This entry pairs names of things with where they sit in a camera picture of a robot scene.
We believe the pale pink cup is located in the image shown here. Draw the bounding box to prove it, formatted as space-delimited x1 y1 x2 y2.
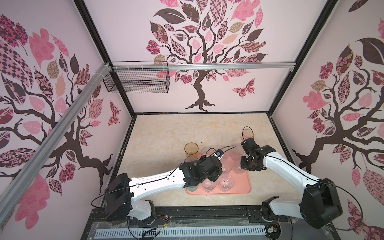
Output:
233 161 245 175

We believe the clear cup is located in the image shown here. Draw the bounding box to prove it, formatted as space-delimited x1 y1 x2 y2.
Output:
230 146 244 162
201 147 216 157
221 150 231 161
202 179 217 193
219 174 235 193
221 160 232 174

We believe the pink tray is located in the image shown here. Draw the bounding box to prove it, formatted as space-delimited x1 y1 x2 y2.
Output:
186 155 252 196

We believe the amber plastic cup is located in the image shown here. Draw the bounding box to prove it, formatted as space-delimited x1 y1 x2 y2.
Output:
184 142 199 157

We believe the blue-grey plastic cup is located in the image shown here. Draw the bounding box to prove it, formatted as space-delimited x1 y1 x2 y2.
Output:
184 156 199 163

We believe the teal plastic cup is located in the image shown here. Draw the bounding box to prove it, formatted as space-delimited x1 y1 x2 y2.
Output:
187 186 199 192

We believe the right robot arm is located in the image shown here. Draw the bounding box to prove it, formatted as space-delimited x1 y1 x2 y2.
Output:
241 138 343 229

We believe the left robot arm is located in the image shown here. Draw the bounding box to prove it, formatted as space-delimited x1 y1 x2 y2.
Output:
105 151 223 222

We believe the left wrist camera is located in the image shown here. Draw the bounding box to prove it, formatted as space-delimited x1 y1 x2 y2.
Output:
214 149 224 160

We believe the white slotted cable duct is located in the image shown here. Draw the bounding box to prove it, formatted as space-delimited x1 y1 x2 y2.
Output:
93 226 266 240

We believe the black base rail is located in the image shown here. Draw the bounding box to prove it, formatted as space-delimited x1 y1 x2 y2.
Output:
81 205 340 240

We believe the black wire basket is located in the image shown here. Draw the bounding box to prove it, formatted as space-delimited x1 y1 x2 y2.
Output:
103 60 171 94

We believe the back aluminium rail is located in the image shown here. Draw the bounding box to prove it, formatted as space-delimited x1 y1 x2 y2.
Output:
113 62 296 71

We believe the aluminium rail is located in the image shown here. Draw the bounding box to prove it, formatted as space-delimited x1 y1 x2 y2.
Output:
1 63 111 224
113 62 296 71

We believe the left aluminium rail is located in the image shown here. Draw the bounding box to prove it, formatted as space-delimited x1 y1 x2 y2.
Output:
1 63 111 224

